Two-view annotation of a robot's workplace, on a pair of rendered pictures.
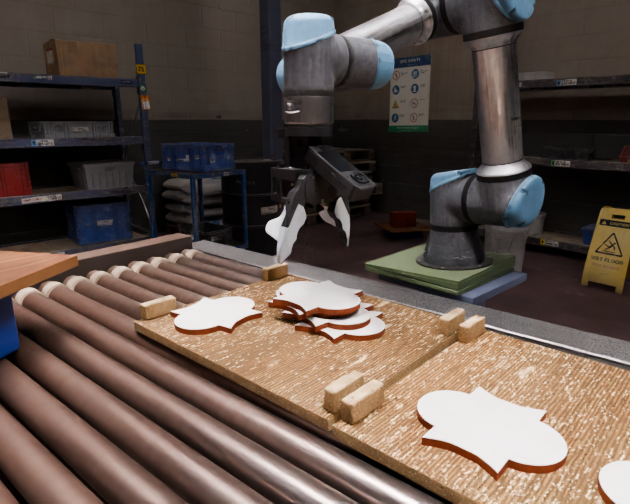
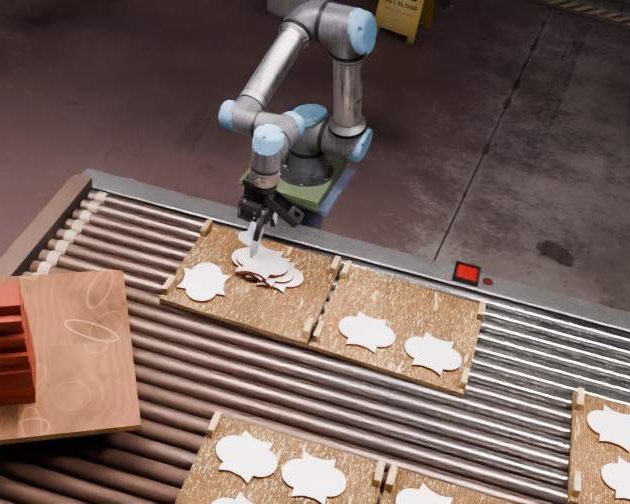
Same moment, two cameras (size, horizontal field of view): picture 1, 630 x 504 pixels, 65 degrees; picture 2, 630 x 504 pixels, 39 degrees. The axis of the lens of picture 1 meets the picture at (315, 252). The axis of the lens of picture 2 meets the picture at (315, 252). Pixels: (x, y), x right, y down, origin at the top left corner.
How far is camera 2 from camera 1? 180 cm
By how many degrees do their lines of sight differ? 37
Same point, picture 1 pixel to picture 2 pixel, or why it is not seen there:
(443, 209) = (302, 143)
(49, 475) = (216, 391)
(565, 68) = not seen: outside the picture
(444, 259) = (302, 178)
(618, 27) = not seen: outside the picture
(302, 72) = (268, 166)
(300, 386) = (284, 327)
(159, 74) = not seen: outside the picture
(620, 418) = (411, 315)
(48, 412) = (180, 366)
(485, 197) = (335, 144)
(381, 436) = (330, 345)
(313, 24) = (277, 144)
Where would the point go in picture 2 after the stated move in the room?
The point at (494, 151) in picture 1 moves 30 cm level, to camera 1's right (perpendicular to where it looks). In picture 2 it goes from (344, 119) to (428, 107)
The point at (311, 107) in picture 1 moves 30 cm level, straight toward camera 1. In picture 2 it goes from (271, 180) to (323, 255)
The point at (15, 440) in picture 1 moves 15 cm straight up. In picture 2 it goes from (184, 382) to (186, 339)
